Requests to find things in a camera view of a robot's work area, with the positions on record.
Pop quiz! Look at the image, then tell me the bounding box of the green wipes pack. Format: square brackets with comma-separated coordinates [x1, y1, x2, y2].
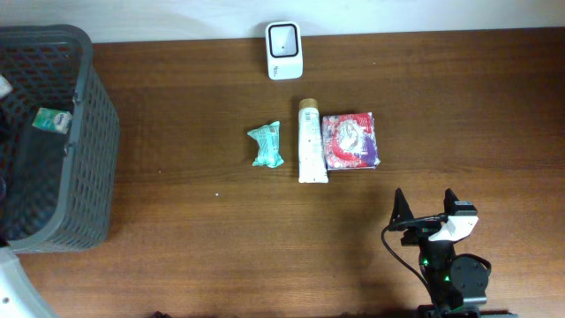
[247, 121, 284, 169]

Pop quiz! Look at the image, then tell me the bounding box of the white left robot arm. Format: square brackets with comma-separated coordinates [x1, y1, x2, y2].
[1, 246, 58, 318]

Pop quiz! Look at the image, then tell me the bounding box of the teal small tissue pack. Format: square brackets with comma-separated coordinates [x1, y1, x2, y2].
[32, 108, 72, 134]

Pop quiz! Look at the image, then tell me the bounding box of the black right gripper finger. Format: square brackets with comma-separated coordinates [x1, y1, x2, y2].
[443, 188, 477, 216]
[389, 188, 414, 223]

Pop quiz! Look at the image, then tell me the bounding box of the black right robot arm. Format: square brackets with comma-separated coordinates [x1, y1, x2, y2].
[380, 188, 514, 318]

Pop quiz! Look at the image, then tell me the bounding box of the grey plastic basket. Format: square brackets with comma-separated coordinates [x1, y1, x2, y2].
[1, 25, 120, 254]

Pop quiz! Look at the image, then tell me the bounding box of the red purple tissue pack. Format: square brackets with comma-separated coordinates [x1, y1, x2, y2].
[321, 112, 380, 170]

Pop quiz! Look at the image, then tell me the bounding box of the white cream tube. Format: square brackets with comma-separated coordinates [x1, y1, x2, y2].
[298, 98, 328, 184]

